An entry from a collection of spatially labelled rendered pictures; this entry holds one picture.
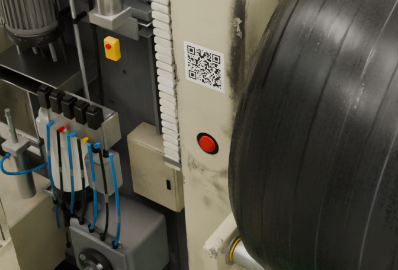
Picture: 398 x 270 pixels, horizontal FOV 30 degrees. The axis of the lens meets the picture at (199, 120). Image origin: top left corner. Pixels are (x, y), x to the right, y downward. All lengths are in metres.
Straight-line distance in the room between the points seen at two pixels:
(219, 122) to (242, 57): 0.14
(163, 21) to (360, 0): 0.39
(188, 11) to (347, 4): 0.31
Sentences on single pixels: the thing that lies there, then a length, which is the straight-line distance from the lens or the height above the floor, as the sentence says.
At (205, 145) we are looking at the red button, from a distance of 1.27.
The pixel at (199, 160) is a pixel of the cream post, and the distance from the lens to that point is 1.31.
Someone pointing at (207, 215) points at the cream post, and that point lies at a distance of 1.40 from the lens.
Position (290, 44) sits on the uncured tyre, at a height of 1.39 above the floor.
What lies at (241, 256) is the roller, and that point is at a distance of 1.29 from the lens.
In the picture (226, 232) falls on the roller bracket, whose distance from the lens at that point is 1.27.
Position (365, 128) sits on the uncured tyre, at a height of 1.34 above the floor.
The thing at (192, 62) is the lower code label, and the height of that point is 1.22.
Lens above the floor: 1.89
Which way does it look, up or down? 39 degrees down
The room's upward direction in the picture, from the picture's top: 3 degrees counter-clockwise
